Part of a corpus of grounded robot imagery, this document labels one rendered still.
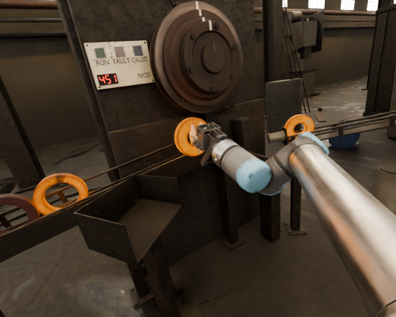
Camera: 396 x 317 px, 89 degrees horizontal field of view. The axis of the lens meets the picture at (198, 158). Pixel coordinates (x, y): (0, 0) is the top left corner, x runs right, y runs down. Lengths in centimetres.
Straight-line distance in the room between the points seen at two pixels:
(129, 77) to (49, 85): 605
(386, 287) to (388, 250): 4
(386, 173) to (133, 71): 126
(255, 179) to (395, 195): 88
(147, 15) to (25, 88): 615
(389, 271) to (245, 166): 35
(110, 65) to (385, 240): 100
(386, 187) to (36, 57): 712
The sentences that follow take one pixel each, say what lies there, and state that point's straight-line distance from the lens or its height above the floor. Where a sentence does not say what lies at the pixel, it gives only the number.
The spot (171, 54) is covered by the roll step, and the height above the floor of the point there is 115.
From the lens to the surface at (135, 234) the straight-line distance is 73.
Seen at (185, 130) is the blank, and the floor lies 86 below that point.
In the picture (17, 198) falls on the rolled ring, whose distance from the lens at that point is 99.
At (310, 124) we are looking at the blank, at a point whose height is 72.
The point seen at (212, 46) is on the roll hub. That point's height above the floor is 116.
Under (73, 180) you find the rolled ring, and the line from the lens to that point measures 95.
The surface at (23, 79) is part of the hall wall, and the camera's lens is 711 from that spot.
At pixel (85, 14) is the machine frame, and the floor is 135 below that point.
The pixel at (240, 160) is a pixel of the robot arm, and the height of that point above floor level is 81.
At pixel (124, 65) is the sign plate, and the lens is 104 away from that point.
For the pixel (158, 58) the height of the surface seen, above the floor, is 114.
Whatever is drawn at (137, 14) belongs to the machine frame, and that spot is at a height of 135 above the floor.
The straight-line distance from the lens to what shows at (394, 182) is 129.
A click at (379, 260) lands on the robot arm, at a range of 28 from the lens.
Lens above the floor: 102
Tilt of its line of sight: 20 degrees down
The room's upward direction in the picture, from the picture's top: 9 degrees counter-clockwise
